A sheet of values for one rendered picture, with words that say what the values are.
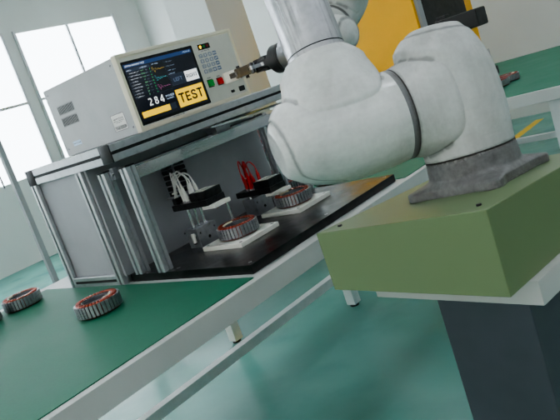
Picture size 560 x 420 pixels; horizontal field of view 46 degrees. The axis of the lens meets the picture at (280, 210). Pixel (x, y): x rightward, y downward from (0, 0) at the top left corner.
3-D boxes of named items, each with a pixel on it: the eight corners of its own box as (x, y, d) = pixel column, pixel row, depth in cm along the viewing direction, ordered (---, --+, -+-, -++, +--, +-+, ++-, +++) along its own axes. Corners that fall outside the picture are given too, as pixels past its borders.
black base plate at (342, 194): (396, 181, 189) (393, 173, 189) (253, 274, 144) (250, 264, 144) (279, 200, 221) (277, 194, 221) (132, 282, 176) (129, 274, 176)
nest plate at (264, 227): (279, 225, 173) (277, 221, 173) (242, 247, 162) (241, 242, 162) (241, 230, 183) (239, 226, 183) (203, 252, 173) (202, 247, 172)
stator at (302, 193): (321, 193, 190) (317, 182, 189) (297, 207, 182) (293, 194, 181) (292, 198, 197) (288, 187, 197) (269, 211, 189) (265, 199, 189)
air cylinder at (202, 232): (221, 237, 184) (214, 218, 183) (202, 247, 178) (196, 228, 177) (209, 238, 187) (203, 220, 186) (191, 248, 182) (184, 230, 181)
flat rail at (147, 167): (286, 117, 205) (282, 107, 205) (132, 180, 161) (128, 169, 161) (283, 117, 206) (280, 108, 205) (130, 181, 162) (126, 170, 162)
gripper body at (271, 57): (281, 72, 166) (255, 82, 172) (301, 66, 172) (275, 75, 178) (271, 43, 164) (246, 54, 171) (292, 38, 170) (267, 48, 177)
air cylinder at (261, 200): (275, 207, 201) (269, 190, 200) (259, 215, 195) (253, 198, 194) (263, 208, 204) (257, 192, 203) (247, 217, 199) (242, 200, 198)
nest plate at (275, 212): (331, 194, 190) (329, 190, 190) (300, 212, 179) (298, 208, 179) (292, 201, 200) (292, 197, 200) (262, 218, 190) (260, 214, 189)
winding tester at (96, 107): (252, 93, 200) (229, 27, 196) (142, 132, 169) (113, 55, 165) (173, 120, 227) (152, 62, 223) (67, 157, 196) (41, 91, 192)
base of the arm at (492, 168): (563, 152, 113) (554, 122, 113) (497, 189, 100) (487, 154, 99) (474, 170, 128) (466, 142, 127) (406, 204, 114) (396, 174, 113)
